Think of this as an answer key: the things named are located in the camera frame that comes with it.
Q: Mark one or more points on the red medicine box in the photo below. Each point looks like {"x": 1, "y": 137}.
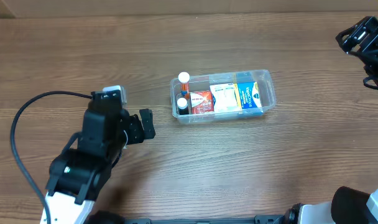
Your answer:
{"x": 201, "y": 102}

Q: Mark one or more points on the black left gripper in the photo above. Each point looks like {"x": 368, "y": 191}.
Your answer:
{"x": 134, "y": 130}

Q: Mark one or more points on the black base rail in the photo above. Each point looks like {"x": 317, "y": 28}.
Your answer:
{"x": 258, "y": 219}

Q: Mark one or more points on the white plaster box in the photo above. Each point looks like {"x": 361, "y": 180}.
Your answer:
{"x": 224, "y": 98}

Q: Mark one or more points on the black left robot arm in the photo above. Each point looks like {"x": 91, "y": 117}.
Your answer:
{"x": 79, "y": 173}

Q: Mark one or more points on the clear plastic container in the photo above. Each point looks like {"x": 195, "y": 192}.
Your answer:
{"x": 203, "y": 83}

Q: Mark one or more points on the orange tablet tube white cap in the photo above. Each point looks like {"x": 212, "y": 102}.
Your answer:
{"x": 183, "y": 78}

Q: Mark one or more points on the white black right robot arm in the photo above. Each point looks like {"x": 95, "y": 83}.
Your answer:
{"x": 348, "y": 205}

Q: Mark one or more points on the blue yellow lozenge box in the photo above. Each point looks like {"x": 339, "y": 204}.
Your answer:
{"x": 247, "y": 94}

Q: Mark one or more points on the dark syrup bottle white cap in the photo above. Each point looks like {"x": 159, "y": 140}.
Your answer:
{"x": 182, "y": 106}

